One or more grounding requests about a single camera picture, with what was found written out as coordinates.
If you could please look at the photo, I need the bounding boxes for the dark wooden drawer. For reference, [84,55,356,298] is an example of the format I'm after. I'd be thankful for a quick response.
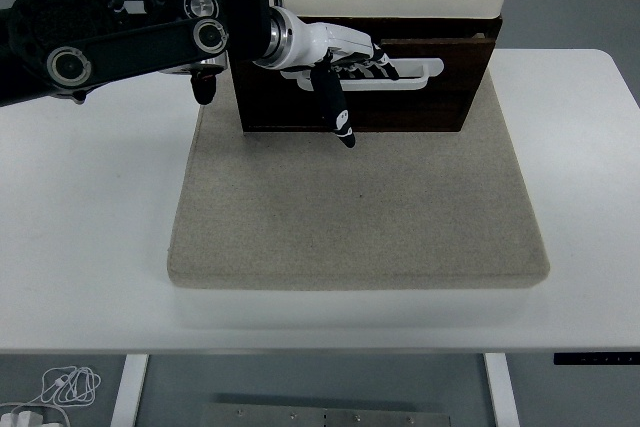
[233,36,498,133]

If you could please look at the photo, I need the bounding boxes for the coiled white cable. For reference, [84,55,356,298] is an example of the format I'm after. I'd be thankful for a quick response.
[38,365,103,407]

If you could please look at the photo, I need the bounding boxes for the white table leg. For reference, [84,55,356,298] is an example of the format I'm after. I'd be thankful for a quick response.
[481,352,522,427]
[108,353,151,427]

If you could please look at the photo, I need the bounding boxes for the white drawer handle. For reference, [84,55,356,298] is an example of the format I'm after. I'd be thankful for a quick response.
[279,57,445,94]

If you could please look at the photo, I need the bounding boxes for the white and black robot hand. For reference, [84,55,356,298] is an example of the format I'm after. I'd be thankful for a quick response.
[284,14,402,151]

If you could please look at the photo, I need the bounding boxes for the black table control panel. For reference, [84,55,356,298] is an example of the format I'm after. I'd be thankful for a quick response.
[552,352,640,367]

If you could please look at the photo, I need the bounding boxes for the white charger with cable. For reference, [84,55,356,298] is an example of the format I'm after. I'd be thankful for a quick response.
[0,399,72,427]

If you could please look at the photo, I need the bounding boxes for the grey fabric mat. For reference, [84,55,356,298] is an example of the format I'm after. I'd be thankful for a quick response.
[165,46,552,293]

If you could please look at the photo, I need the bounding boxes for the dark wooden drawer case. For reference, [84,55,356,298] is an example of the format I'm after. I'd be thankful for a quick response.
[227,12,504,134]

